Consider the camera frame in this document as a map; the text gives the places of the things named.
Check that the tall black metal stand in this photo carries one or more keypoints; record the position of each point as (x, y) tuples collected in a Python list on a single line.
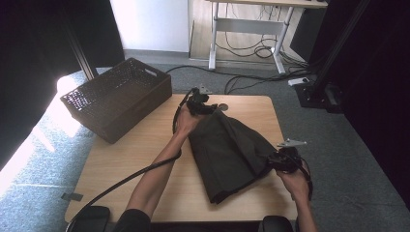
[(325, 64)]

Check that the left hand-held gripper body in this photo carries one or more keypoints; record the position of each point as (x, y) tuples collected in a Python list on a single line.
[(198, 103)]

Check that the person's left hand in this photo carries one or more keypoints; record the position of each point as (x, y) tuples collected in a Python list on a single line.
[(187, 124)]

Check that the black chair armrest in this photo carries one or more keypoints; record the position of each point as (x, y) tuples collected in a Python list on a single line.
[(93, 219), (275, 224)]

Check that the black curtain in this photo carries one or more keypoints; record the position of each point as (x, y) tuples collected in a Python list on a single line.
[(380, 80), (38, 64)]

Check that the grey tape strip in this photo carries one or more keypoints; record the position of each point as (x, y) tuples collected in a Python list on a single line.
[(71, 197)]

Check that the brown woven basket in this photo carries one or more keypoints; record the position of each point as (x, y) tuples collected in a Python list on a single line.
[(106, 106)]

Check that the person's right hand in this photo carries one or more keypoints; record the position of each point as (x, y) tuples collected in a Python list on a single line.
[(295, 187)]

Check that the white-legged desk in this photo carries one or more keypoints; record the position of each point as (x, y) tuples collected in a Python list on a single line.
[(248, 25)]

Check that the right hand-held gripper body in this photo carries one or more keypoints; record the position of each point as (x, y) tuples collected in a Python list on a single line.
[(288, 161)]

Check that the person's black sleeve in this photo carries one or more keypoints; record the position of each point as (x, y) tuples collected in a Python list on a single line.
[(132, 222)]

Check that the black metal stand with base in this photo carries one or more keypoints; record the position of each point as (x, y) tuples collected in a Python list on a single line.
[(80, 54)]

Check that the white power strip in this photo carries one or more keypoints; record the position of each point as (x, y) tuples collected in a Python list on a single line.
[(298, 81)]

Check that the dark garment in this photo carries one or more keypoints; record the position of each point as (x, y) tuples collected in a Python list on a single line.
[(225, 154)]

